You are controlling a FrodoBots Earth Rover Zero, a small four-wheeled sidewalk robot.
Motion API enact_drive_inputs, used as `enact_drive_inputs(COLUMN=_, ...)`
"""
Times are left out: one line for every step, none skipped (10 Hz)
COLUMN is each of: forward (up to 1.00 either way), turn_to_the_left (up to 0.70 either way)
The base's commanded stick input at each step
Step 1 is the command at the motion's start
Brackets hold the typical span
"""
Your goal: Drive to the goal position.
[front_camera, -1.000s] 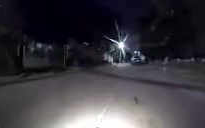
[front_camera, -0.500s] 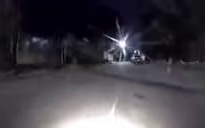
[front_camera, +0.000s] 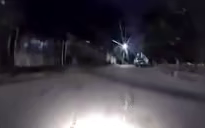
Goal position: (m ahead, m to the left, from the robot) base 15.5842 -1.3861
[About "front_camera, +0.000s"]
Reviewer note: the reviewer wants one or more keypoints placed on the street lamp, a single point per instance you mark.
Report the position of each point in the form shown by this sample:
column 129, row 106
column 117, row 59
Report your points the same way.
column 124, row 46

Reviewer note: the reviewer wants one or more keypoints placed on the grey asphalt road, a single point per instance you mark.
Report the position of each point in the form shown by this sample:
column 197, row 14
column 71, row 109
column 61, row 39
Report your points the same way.
column 100, row 96

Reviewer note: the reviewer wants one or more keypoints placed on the vehicle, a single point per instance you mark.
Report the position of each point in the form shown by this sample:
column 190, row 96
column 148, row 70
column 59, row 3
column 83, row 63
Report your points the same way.
column 141, row 60

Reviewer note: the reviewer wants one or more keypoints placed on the building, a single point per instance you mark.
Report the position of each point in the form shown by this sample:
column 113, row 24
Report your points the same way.
column 36, row 51

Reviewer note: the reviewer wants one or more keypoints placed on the row of trees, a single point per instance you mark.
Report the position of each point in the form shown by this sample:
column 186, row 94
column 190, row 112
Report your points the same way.
column 170, row 40

